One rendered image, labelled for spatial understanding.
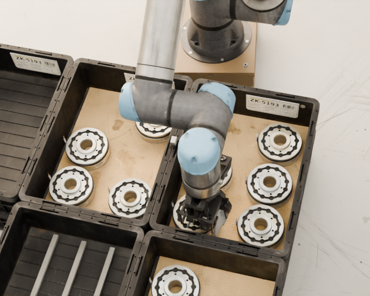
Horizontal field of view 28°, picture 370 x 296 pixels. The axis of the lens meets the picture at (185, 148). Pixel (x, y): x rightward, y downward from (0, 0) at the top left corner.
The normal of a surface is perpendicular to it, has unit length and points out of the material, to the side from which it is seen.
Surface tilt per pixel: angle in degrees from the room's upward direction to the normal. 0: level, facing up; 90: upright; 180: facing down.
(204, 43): 72
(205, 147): 0
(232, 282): 0
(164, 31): 40
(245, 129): 0
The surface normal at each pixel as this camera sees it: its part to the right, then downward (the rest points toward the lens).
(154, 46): -0.15, 0.05
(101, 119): -0.07, -0.51
